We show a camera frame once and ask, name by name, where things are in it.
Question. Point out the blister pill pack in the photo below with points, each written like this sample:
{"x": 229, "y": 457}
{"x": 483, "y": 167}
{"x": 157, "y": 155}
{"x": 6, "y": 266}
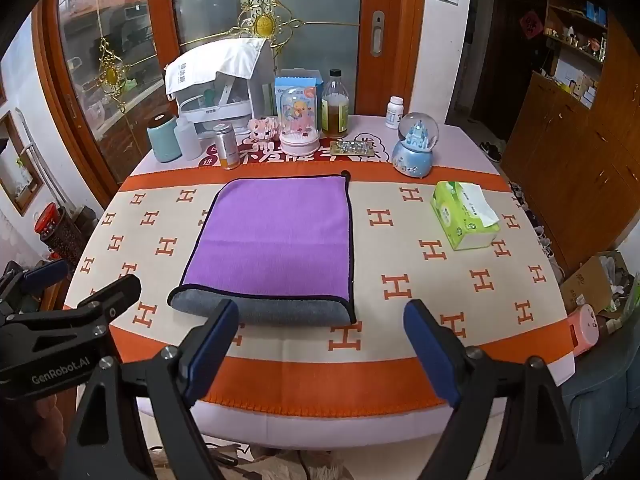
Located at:
{"x": 352, "y": 148}

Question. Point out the pink glass dome ornament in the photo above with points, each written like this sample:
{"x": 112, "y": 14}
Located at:
{"x": 299, "y": 120}

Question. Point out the white dish rack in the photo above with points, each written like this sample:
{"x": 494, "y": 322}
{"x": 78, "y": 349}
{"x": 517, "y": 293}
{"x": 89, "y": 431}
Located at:
{"x": 215, "y": 107}

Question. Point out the blue castle snow globe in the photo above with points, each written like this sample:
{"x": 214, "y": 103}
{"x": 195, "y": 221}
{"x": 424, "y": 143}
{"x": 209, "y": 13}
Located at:
{"x": 412, "y": 156}

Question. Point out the dark wooden door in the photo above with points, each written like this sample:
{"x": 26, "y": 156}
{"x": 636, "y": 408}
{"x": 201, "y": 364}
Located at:
{"x": 500, "y": 75}

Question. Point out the grey blue sofa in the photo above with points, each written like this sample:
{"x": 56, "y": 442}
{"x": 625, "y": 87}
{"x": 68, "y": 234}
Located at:
{"x": 605, "y": 395}

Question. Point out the glass bottle with yellow liquid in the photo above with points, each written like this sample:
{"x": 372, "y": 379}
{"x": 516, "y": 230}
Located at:
{"x": 334, "y": 110}

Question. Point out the cardboard box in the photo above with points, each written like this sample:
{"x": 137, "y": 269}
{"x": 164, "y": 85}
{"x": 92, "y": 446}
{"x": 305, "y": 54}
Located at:
{"x": 587, "y": 285}

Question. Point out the gold door ornament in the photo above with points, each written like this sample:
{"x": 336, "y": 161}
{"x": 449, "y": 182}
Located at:
{"x": 264, "y": 22}
{"x": 112, "y": 74}

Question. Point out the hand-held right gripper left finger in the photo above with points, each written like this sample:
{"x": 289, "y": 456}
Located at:
{"x": 210, "y": 350}

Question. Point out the blue carton box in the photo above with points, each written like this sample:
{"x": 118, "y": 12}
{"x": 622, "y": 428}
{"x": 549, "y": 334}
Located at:
{"x": 300, "y": 82}

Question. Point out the dark sneakers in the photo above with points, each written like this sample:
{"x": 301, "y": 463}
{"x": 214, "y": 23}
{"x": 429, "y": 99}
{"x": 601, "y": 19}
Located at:
{"x": 491, "y": 151}

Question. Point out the red door sign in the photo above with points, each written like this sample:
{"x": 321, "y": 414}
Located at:
{"x": 530, "y": 25}

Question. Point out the pink block pig toy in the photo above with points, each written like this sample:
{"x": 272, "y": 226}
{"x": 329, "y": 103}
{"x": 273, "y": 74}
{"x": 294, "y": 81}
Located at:
{"x": 264, "y": 129}

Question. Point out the red lid jar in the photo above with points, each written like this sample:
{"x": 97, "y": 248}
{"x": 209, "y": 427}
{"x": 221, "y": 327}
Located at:
{"x": 52, "y": 230}

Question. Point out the white appliance with cloth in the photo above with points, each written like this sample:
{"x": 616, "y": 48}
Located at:
{"x": 210, "y": 62}

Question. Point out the orange cream printed blanket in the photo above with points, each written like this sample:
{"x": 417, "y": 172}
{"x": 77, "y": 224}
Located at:
{"x": 410, "y": 210}

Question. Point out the purple grey towel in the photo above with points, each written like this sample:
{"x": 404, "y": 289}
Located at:
{"x": 275, "y": 230}

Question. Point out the wooden shelf cabinet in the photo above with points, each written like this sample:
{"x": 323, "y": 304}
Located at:
{"x": 575, "y": 150}

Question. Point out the teal cylinder humidifier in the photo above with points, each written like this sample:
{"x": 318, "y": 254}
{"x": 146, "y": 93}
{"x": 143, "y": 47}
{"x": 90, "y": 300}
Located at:
{"x": 164, "y": 137}

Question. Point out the pink plastic container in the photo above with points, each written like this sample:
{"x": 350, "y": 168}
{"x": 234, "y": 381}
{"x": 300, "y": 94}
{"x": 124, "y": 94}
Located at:
{"x": 584, "y": 332}

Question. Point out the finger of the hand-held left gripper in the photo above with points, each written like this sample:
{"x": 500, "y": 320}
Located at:
{"x": 47, "y": 272}
{"x": 120, "y": 291}

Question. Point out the silver orange can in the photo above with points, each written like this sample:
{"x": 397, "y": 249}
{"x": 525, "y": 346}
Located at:
{"x": 226, "y": 147}

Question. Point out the green tissue pack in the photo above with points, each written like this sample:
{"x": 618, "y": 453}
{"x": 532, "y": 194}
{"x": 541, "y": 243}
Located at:
{"x": 460, "y": 220}

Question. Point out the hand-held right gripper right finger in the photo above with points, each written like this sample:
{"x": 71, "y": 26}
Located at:
{"x": 430, "y": 350}

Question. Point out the white pill bottle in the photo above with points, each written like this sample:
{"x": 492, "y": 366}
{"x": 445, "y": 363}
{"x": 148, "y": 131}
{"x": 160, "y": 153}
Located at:
{"x": 394, "y": 115}

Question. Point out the wooden glass sliding door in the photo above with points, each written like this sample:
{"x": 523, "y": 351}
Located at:
{"x": 395, "y": 60}

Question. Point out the white plastic bottle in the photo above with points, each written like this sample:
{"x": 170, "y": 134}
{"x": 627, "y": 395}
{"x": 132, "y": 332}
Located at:
{"x": 187, "y": 140}

